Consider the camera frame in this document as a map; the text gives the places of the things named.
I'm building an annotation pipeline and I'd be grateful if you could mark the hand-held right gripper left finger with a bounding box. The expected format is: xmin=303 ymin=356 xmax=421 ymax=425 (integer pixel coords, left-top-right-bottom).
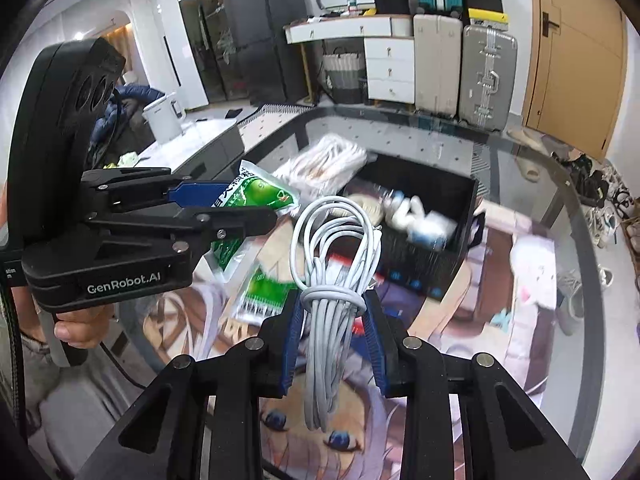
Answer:
xmin=75 ymin=289 xmax=307 ymax=480

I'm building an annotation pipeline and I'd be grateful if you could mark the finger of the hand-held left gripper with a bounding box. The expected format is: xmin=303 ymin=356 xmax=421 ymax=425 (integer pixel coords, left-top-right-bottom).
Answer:
xmin=86 ymin=207 xmax=279 ymax=255
xmin=81 ymin=166 xmax=237 ymax=212

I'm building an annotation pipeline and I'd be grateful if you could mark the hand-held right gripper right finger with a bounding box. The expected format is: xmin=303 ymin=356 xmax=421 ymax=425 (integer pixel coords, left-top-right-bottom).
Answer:
xmin=361 ymin=289 xmax=591 ymax=480

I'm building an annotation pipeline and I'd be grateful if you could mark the white cable bundle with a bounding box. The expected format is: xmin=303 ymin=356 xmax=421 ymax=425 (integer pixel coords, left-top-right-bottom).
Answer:
xmin=290 ymin=196 xmax=384 ymax=434

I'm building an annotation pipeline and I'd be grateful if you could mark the green snack packet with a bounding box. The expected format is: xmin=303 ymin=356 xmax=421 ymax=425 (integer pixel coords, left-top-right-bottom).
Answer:
xmin=227 ymin=260 xmax=302 ymax=327
xmin=210 ymin=159 xmax=302 ymax=281

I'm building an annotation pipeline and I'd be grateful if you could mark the black storage box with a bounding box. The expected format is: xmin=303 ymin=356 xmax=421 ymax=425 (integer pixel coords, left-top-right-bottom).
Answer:
xmin=342 ymin=152 xmax=487 ymax=304

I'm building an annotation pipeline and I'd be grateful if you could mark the bag of white rope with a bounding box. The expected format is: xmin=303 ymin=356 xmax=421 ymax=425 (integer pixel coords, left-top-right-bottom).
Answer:
xmin=272 ymin=132 xmax=371 ymax=197

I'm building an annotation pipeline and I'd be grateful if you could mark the white plush toy blue tip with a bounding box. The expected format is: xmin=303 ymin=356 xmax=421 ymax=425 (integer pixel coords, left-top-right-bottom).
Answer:
xmin=382 ymin=187 xmax=458 ymax=253

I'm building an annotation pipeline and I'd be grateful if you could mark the person's left hand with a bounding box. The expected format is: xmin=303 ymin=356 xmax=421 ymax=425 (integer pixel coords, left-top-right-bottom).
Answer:
xmin=12 ymin=287 xmax=120 ymax=351

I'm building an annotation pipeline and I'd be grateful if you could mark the grey low cabinet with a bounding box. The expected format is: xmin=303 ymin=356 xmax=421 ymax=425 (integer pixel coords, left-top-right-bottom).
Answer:
xmin=134 ymin=116 xmax=247 ymax=182

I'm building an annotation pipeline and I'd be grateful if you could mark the white kettle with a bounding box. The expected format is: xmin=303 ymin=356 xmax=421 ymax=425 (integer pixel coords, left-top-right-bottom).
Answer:
xmin=142 ymin=92 xmax=188 ymax=144

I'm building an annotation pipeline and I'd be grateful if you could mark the blue puffer jacket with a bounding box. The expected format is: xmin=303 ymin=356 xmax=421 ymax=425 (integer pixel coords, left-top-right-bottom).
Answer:
xmin=89 ymin=84 xmax=167 ymax=162

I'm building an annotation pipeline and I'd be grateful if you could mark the beige curtain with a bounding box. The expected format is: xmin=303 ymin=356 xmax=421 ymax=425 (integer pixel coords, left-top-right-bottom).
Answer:
xmin=106 ymin=21 xmax=133 ymax=49

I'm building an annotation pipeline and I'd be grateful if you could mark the dark glass cabinet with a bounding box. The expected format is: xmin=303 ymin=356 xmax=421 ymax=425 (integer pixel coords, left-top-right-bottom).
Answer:
xmin=170 ymin=0 xmax=237 ymax=107

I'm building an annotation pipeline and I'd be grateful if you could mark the dark grey fridge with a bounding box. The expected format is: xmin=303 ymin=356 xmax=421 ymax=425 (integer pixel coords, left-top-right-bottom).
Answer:
xmin=219 ymin=0 xmax=302 ymax=107

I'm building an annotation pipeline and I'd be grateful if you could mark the woven basket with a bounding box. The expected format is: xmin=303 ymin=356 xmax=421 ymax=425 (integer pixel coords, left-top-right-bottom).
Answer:
xmin=322 ymin=49 xmax=367 ymax=106

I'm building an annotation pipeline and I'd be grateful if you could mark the white sneaker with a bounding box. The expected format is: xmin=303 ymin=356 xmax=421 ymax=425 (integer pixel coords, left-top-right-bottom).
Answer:
xmin=554 ymin=266 xmax=614 ymax=337

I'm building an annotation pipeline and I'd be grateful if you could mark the white desk with drawers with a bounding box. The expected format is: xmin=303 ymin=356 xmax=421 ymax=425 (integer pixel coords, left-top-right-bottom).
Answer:
xmin=284 ymin=13 xmax=417 ymax=107

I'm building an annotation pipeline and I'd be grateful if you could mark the beige suitcase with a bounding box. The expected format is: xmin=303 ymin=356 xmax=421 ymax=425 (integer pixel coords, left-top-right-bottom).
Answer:
xmin=412 ymin=12 xmax=464 ymax=114

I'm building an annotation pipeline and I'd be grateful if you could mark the scattered pile of shoes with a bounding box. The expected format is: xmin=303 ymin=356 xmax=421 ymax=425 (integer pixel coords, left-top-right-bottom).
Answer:
xmin=551 ymin=151 xmax=640 ymax=262

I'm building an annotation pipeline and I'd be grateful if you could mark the silver suitcase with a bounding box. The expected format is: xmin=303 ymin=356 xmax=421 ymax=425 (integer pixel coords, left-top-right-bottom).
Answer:
xmin=458 ymin=23 xmax=520 ymax=133

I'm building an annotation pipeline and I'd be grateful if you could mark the yellow black shoe box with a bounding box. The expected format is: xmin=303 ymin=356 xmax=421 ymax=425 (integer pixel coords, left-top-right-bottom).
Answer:
xmin=467 ymin=8 xmax=511 ymax=29

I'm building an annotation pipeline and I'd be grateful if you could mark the wooden door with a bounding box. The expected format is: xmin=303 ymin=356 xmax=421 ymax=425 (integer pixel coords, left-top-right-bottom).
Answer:
xmin=521 ymin=0 xmax=629 ymax=162

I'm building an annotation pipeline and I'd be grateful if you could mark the black cable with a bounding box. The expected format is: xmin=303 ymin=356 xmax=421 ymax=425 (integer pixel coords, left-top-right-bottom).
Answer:
xmin=97 ymin=342 xmax=153 ymax=392

